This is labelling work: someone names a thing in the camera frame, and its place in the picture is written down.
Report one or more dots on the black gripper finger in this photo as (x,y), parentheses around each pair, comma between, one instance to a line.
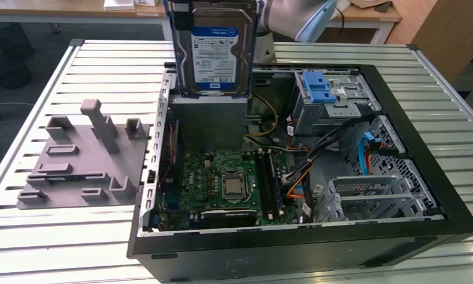
(183,19)

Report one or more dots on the hard disk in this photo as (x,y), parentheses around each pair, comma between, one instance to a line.
(216,59)

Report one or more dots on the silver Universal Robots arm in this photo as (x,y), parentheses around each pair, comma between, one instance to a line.
(288,14)

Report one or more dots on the small white box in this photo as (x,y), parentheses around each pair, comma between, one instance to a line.
(148,2)

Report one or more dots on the white cardboard box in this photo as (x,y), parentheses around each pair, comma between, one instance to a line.
(118,4)

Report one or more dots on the grey power supply unit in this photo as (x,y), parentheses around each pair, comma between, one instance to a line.
(208,124)

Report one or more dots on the blue plastic drive latch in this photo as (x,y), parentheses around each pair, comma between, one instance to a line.
(318,88)

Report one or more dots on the brown cardboard piece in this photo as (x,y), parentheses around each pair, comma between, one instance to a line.
(363,3)

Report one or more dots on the black bin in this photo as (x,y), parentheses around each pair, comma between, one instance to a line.
(8,59)

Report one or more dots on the grey metal drive cage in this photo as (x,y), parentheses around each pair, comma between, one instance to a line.
(319,118)

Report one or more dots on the green motherboard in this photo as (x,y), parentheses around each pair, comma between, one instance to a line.
(206,177)

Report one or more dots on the grey parts rack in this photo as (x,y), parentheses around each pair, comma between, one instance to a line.
(95,165)

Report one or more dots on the silver CPU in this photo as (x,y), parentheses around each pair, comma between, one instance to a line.
(232,186)

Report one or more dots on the black RAM slot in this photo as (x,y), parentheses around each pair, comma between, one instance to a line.
(267,183)
(262,183)
(274,183)

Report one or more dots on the black graphics card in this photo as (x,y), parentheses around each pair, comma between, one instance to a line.
(228,219)

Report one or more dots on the black PC case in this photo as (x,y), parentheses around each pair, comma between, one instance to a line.
(260,251)

